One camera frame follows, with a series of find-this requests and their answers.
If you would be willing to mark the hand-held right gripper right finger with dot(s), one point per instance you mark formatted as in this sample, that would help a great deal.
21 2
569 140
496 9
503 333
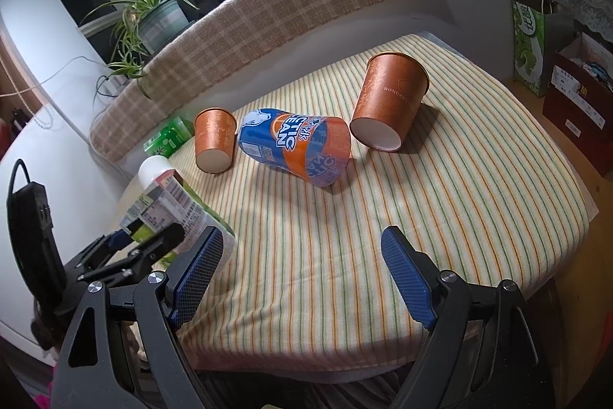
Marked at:
407 279

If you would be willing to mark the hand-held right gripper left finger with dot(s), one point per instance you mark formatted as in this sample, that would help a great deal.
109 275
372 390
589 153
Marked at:
196 275

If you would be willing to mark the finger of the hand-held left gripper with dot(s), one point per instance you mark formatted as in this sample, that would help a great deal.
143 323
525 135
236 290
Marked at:
117 241
158 243

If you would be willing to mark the blue and orange printed cup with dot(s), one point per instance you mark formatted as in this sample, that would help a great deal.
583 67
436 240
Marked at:
297 145

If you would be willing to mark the small orange paper cup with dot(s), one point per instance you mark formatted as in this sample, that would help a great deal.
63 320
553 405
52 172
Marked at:
215 138

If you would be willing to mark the large orange paper cup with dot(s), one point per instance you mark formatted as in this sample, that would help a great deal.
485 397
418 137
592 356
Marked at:
388 102

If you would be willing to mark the green drink carton white cap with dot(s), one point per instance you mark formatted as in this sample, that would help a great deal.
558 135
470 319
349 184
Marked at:
177 203

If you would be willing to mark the striped tablecloth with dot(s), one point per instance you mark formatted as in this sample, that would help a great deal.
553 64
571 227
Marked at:
364 207

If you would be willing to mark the small green box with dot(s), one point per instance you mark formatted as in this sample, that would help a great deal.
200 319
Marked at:
167 136

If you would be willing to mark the potted spider plant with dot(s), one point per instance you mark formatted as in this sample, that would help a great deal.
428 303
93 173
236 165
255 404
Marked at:
160 18

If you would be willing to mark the plaid woven blanket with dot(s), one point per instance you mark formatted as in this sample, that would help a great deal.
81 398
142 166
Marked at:
268 21

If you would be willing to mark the dark red cardboard box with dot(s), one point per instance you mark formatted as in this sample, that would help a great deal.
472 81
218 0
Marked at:
582 102

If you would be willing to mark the green paper bag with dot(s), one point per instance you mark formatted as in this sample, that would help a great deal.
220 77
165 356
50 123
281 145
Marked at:
531 49

